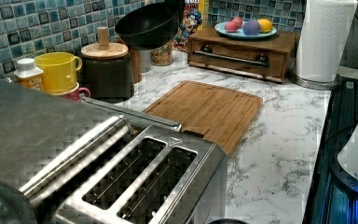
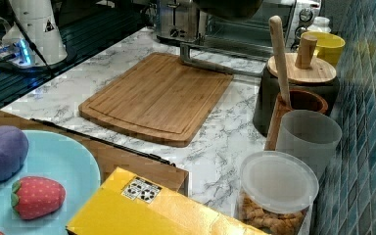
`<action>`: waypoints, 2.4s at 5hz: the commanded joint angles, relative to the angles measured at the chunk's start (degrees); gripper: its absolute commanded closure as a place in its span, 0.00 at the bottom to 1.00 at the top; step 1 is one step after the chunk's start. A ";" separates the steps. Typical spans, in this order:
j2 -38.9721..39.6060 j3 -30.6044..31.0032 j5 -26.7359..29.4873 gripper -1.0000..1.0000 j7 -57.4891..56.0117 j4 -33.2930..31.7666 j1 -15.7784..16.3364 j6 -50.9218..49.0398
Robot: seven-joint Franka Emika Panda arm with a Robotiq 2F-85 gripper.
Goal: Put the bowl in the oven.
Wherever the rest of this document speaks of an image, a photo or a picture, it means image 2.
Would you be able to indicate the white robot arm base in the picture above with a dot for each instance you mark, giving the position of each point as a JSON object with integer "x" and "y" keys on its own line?
{"x": 33, "y": 42}

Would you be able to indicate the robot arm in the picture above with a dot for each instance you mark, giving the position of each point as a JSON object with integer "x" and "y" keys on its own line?
{"x": 232, "y": 10}

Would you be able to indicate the silver toaster oven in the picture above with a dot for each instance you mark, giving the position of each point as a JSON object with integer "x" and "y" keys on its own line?
{"x": 250, "y": 39}

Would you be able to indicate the bamboo cutting board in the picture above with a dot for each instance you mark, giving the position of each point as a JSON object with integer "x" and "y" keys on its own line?
{"x": 160, "y": 100}

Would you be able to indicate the stainless steel toaster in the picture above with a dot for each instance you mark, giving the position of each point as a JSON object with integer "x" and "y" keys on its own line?
{"x": 177, "y": 21}

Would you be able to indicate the yellow cereal box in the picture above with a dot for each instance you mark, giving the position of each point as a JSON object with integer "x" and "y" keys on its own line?
{"x": 128, "y": 204}

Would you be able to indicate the brown wooden utensil holder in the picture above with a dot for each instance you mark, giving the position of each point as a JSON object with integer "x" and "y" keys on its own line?
{"x": 300, "y": 100}

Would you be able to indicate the clear jar of cereal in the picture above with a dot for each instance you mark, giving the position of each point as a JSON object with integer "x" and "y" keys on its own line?
{"x": 275, "y": 193}

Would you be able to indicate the frosted plastic cup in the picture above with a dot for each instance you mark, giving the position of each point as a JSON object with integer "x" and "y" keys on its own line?
{"x": 309, "y": 136}

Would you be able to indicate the black canister with wooden lid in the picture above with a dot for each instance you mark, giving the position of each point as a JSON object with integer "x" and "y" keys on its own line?
{"x": 320, "y": 78}

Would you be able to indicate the light blue plate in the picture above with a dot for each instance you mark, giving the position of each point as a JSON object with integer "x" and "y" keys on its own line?
{"x": 57, "y": 177}

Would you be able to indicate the yellow mug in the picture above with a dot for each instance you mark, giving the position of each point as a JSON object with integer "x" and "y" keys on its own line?
{"x": 328, "y": 47}

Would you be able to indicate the white capped bottle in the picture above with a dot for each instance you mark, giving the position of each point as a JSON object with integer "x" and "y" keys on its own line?
{"x": 320, "y": 24}

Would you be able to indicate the red plush strawberry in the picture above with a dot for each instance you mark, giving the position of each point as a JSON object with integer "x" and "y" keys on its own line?
{"x": 35, "y": 196}

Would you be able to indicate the purple plush fruit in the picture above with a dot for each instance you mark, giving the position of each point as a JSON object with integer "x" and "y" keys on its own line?
{"x": 13, "y": 151}

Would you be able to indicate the wooden rolling pin handle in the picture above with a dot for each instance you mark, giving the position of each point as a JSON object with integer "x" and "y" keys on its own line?
{"x": 278, "y": 46}

